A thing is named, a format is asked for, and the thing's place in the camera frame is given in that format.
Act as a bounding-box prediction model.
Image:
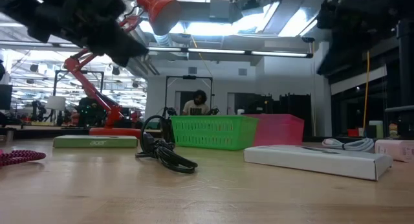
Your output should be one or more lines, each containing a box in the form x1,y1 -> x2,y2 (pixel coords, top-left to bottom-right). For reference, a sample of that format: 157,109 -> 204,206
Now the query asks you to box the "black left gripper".
19,0 -> 150,68

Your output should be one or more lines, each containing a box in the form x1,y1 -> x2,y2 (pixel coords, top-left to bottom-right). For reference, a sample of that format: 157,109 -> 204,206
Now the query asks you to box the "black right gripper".
316,0 -> 414,75

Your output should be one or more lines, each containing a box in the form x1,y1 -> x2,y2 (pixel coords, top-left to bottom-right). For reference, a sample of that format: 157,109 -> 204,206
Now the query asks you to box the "white cable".
321,137 -> 376,153

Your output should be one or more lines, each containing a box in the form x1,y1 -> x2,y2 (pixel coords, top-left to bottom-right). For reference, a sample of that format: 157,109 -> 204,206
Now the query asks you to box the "green acer box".
52,135 -> 139,150

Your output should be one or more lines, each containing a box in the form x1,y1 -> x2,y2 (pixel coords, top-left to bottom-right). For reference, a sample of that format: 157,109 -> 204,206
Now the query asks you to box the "white square card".
243,144 -> 395,181

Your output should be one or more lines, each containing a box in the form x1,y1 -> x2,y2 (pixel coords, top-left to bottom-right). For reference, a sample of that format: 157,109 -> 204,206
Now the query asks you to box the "pink charger box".
374,139 -> 414,163

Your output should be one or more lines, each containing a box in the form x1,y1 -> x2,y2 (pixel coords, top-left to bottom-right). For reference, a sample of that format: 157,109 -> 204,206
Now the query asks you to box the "black cable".
135,115 -> 199,175

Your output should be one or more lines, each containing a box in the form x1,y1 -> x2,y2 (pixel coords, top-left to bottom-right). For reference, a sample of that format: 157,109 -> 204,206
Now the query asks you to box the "magenta braided cable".
0,149 -> 47,168

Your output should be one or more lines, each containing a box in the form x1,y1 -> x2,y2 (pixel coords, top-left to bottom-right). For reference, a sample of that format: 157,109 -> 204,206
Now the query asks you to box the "pink plastic bin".
244,113 -> 305,147

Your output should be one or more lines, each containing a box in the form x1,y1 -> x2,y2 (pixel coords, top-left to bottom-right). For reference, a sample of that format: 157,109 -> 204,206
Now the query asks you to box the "red desk lamp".
63,0 -> 182,138

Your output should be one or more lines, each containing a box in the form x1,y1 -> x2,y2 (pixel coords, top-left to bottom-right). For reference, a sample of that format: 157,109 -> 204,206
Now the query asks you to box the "pale green container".
368,120 -> 384,139

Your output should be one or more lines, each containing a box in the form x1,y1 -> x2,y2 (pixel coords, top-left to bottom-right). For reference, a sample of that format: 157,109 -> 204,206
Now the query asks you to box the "long ceiling light bar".
145,46 -> 314,59

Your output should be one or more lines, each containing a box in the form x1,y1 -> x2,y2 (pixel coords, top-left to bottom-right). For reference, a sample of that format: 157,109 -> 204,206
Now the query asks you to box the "person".
182,89 -> 211,117

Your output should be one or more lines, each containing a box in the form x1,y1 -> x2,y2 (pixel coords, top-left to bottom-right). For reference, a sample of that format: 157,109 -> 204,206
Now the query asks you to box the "small figurine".
387,122 -> 400,139

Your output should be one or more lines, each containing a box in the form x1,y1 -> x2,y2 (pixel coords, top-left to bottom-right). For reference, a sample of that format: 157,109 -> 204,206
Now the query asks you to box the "grey ceiling box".
209,0 -> 231,19

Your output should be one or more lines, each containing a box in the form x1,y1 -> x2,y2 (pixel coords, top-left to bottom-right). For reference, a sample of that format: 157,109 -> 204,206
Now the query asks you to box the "dark monitor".
0,84 -> 13,111

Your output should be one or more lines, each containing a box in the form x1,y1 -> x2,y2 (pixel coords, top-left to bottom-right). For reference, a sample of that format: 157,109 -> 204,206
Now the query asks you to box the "green plastic basket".
170,115 -> 259,151

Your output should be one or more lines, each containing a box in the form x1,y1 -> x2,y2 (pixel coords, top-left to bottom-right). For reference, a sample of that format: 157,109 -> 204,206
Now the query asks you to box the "yellow hanging cable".
362,50 -> 371,129

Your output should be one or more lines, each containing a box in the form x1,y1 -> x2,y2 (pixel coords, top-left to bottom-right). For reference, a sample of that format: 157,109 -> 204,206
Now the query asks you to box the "black vertical post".
384,18 -> 414,137

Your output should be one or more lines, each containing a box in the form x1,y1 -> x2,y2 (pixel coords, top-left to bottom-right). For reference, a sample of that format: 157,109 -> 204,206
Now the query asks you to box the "black metal frame stand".
164,75 -> 214,118

